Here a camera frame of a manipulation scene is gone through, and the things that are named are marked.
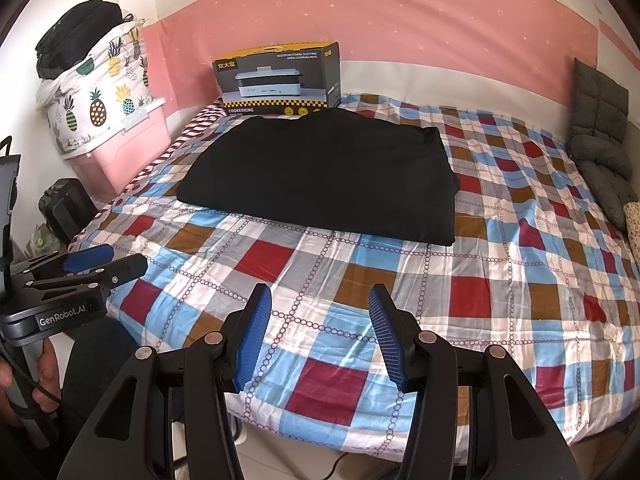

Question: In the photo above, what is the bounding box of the black jacket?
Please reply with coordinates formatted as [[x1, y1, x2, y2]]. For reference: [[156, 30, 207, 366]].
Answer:
[[177, 108, 459, 246]]

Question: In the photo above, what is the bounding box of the person's left hand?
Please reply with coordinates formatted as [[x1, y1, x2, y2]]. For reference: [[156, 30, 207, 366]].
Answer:
[[0, 338, 61, 426]]

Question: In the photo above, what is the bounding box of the black bag on floor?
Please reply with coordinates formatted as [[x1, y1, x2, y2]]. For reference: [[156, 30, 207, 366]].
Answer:
[[38, 178, 98, 246]]

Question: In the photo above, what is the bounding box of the pink plastic storage box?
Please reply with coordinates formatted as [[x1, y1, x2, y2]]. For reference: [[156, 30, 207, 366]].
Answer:
[[65, 99, 166, 202]]

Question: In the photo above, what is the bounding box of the checkered bed sheet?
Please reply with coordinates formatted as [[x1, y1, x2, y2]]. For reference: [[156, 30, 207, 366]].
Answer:
[[73, 94, 639, 460]]

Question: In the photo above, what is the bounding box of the pineapple print fabric cover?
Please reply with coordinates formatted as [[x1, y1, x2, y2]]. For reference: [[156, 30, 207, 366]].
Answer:
[[36, 18, 165, 159]]

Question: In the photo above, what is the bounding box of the red white striped cloth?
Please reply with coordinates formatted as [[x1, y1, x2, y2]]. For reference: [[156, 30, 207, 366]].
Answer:
[[101, 100, 227, 203]]

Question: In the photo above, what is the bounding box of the black bag on top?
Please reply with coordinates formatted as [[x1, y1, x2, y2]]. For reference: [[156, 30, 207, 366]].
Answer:
[[36, 0, 125, 80]]

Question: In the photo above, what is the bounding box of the electric cooker cardboard box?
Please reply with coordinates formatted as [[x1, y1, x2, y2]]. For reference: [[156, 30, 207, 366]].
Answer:
[[213, 41, 341, 116]]

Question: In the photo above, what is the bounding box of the beige patterned pillow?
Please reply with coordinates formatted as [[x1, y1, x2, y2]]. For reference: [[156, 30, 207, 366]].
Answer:
[[623, 202, 640, 264]]

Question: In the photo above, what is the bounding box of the grey quilted cushion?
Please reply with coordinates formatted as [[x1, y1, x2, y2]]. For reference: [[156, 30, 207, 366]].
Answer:
[[566, 58, 638, 232]]

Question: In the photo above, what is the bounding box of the black cable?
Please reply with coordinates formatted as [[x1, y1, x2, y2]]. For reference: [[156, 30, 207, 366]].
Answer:
[[319, 450, 352, 480]]

